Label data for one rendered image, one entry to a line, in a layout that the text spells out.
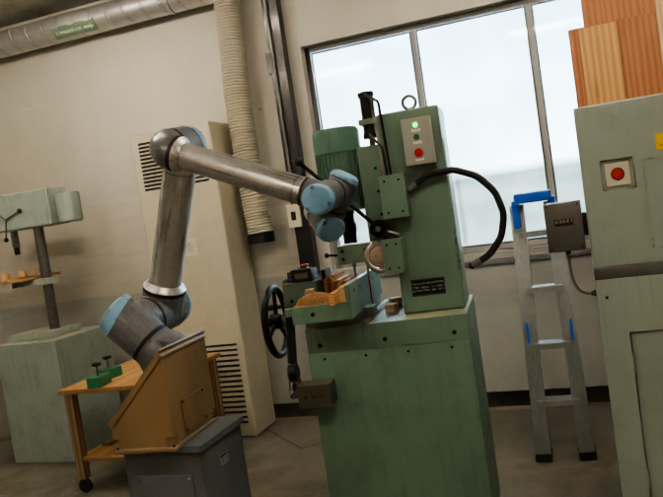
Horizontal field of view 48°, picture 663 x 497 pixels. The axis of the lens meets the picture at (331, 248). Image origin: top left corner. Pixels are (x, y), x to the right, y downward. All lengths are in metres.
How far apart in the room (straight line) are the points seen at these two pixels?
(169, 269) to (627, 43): 2.48
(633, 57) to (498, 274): 1.27
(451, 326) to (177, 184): 1.03
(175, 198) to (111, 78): 2.48
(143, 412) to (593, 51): 2.70
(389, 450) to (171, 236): 1.06
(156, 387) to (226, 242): 1.93
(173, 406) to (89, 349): 2.36
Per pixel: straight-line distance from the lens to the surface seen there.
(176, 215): 2.53
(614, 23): 3.96
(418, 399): 2.62
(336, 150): 2.71
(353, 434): 2.70
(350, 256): 2.76
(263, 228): 4.20
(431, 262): 2.64
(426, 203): 2.62
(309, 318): 2.51
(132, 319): 2.52
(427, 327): 2.56
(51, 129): 5.18
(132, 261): 4.86
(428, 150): 2.56
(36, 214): 4.66
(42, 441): 4.73
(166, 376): 2.36
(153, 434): 2.42
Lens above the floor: 1.21
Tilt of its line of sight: 3 degrees down
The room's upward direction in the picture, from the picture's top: 8 degrees counter-clockwise
